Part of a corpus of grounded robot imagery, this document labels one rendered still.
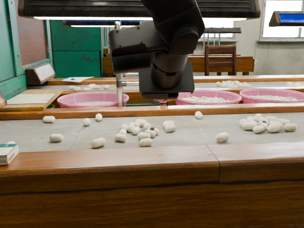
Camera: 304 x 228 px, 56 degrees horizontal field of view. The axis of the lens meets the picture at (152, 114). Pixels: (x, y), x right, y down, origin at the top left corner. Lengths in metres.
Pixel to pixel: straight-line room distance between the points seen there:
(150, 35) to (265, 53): 5.97
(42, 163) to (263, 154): 0.43
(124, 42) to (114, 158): 0.24
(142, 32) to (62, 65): 3.12
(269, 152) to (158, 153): 0.23
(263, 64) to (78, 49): 4.04
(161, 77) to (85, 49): 3.00
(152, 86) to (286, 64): 6.12
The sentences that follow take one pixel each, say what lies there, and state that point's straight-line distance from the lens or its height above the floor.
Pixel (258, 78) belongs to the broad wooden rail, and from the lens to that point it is 1.78.
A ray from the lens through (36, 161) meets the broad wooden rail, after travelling 0.59.
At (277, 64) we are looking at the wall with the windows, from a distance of 6.51.
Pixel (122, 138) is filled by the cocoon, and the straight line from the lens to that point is 0.71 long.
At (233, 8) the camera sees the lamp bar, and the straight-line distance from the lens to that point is 0.83.
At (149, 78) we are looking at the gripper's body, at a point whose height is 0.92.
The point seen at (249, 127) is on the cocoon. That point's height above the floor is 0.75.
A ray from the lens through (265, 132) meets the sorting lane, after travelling 0.84.
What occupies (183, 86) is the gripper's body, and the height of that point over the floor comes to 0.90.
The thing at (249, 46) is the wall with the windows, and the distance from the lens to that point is 6.23.
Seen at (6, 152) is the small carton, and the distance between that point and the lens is 0.60.
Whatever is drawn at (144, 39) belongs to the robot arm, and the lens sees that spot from 0.43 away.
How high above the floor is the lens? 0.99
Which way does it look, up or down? 15 degrees down
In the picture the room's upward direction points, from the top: straight up
